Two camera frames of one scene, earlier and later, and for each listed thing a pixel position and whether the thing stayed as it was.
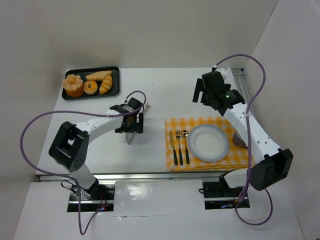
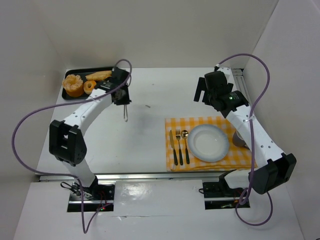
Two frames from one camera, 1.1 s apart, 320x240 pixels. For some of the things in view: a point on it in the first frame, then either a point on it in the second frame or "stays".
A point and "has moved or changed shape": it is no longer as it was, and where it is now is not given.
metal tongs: [129, 136] has moved or changed shape
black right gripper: [198, 90] stays
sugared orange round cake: [73, 85] stays
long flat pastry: [99, 76] stays
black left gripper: [130, 128] -> [122, 96]
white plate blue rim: [208, 143] stays
